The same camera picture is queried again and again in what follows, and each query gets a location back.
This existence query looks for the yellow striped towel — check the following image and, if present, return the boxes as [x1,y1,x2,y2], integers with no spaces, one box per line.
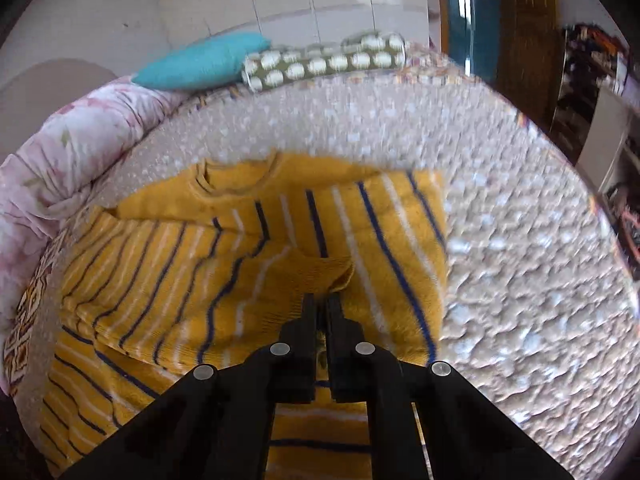
[40,152,448,480]

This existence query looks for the teal door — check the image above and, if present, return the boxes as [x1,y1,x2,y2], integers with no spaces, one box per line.
[440,0,501,83]

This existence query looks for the beige arched headboard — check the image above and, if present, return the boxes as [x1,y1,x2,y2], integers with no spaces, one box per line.
[0,58,118,161]

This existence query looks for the pink floral quilt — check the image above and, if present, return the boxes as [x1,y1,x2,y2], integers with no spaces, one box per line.
[0,76,188,331]

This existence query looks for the beige quilted bedspread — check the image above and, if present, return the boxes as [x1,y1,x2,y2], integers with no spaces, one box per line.
[10,42,638,480]

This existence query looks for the teal pillow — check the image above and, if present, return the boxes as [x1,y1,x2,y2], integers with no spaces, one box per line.
[132,32,272,92]

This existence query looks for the cluttered clothes shelf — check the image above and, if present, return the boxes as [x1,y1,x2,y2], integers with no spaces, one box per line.
[550,22,631,161]

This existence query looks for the green patterned bolster pillow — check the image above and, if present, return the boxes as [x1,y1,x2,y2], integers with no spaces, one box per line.
[241,32,407,93]

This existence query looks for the wooden door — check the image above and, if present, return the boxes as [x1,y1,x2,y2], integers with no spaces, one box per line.
[495,0,561,121]

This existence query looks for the geometric patterned blanket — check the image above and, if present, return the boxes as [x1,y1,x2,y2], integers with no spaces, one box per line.
[2,42,618,396]

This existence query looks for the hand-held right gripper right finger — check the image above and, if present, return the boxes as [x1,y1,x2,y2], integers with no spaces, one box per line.
[326,293,576,480]

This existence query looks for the white cabinet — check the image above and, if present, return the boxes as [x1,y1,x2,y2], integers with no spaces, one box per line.
[575,80,640,201]

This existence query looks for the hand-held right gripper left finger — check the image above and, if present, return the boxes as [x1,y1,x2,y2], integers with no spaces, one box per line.
[59,293,319,480]

